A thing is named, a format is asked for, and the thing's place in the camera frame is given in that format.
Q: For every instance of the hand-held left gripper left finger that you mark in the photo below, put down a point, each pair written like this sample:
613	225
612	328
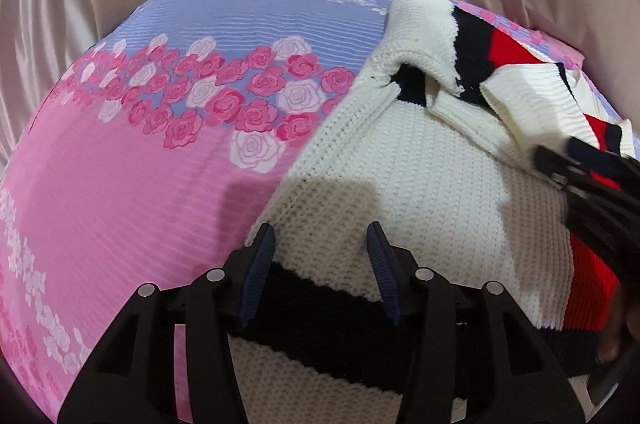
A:
256	276

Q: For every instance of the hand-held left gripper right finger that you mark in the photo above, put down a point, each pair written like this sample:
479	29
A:
386	276

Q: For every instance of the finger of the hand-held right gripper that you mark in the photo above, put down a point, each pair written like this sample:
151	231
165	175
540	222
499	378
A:
607	224
590	171

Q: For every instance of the white knit sweater navy red stripes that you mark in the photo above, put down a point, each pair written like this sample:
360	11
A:
430	174

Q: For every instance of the pink purple floral bed sheet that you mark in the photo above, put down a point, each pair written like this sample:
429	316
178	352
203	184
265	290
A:
140	184

